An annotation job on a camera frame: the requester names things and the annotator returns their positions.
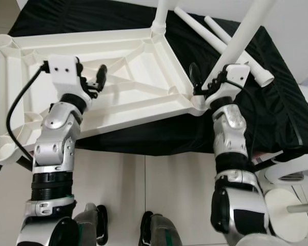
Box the white plastic children table top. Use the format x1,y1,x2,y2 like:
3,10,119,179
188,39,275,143
0,27,208,165

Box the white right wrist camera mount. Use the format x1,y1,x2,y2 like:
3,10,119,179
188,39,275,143
202,64,251,108

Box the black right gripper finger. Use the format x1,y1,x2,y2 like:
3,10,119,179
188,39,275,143
189,63,202,90

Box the grey left robot leg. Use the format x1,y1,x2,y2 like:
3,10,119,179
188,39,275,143
74,202,108,246

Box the black cloth table cover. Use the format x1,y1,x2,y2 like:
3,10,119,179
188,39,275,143
0,3,308,159

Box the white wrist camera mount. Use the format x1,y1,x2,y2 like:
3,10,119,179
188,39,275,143
202,64,251,108
46,55,93,98

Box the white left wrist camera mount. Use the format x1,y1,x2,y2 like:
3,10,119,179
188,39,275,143
46,55,93,98

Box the black metal table leg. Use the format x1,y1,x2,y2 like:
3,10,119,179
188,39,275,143
254,154,285,172

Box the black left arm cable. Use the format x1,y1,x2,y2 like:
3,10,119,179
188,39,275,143
6,61,51,159

